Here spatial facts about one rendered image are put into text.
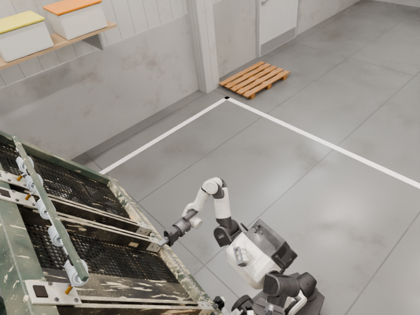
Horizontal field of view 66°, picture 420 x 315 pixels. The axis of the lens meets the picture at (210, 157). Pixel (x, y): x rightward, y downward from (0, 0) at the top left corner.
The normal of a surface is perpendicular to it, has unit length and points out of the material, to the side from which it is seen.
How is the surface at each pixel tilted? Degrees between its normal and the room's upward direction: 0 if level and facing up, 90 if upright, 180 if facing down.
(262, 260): 23
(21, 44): 90
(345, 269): 0
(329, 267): 0
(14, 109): 90
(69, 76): 90
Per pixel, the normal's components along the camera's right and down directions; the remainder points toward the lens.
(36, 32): 0.66, 0.45
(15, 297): -0.52, -0.36
